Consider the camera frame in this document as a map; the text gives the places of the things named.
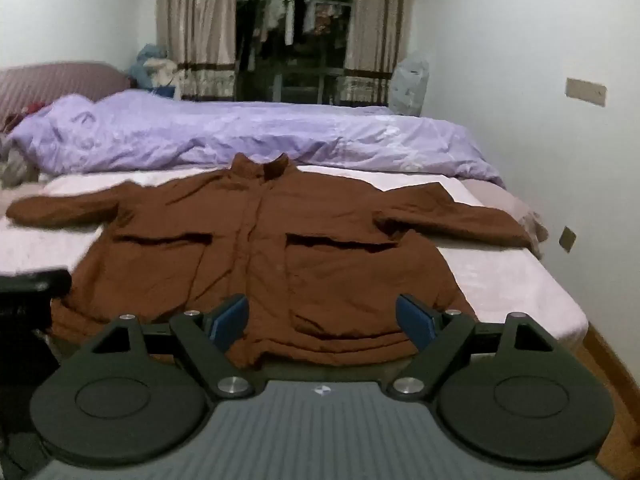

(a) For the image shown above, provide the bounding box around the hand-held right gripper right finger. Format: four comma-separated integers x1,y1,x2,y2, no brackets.
387,294,556,403

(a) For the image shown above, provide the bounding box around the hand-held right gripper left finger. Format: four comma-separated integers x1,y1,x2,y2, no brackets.
90,294,256,402

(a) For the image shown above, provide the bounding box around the brown jacket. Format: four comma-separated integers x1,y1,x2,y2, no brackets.
6,154,536,368

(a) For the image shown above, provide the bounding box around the pile of clothes in corner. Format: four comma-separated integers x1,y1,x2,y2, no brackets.
127,44,171,92

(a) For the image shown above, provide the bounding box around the row of hanging clothes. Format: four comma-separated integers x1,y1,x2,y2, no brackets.
250,0,352,51

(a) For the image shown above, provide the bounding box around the bed with pink sheet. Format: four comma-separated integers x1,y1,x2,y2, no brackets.
0,162,590,361

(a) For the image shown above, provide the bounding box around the grey cloth pile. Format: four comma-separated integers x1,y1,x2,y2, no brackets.
0,132,40,190

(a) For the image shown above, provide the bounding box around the purple quilt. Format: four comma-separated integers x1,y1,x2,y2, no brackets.
9,91,506,188

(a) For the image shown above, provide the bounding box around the pink padded headboard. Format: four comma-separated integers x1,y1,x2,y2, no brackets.
0,61,133,131

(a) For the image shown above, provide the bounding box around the white plastic covered fan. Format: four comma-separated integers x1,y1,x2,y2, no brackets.
389,56,431,117

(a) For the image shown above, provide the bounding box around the dark window with grille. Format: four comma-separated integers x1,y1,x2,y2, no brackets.
235,0,356,106

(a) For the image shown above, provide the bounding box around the beige striped curtain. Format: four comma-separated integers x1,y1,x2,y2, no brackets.
344,0,415,92
156,0,237,102

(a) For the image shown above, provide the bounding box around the beige wall plate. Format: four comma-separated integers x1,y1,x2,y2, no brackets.
565,77,608,108

